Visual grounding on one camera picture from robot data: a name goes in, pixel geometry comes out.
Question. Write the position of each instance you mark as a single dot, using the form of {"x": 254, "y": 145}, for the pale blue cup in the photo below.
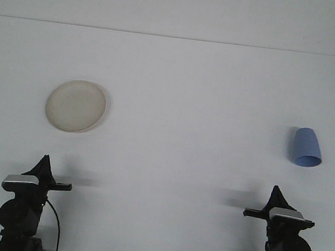
{"x": 304, "y": 144}

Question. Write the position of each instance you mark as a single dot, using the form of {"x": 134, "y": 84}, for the pale round plate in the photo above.
{"x": 76, "y": 106}

